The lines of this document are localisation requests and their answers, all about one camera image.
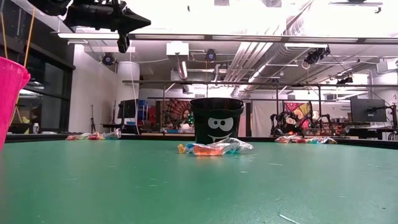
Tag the black table edge frame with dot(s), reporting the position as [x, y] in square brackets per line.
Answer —
[37, 137]

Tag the black ceiling camera cluster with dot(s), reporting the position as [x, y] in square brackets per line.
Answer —
[315, 56]

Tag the white curtain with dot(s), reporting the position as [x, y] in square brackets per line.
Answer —
[264, 118]

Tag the white ceiling box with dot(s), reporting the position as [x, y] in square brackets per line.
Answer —
[177, 48]

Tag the black monitor back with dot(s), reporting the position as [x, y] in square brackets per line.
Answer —
[368, 110]

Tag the orange red candy bag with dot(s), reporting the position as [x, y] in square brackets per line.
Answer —
[71, 137]

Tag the black halloween face bucket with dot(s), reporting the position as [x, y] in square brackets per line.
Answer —
[216, 124]

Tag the clear blue yellow candy bag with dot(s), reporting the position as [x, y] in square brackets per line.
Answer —
[323, 140]

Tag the yellow pole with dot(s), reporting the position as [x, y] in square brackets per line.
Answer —
[30, 37]

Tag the pink halloween bucket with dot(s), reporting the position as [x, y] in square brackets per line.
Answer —
[9, 93]

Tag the round black ceiling camera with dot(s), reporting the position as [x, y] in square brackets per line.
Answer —
[108, 59]
[211, 55]

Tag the black background monitor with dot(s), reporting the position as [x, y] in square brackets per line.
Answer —
[127, 109]

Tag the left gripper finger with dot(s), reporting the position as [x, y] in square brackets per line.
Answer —
[135, 26]
[135, 18]

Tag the red mandala tapestry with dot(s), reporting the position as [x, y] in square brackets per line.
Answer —
[177, 112]

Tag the white bottle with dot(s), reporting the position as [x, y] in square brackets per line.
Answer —
[36, 128]

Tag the white column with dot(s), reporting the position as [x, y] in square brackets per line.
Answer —
[128, 93]

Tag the colourful patchwork tapestry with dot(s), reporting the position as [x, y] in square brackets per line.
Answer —
[303, 109]

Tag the black tripod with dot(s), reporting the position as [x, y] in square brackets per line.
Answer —
[92, 121]

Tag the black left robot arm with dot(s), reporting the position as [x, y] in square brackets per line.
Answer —
[46, 6]

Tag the blue storage bin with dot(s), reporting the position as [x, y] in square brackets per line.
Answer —
[142, 109]

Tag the black background robot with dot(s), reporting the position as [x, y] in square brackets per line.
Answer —
[280, 123]

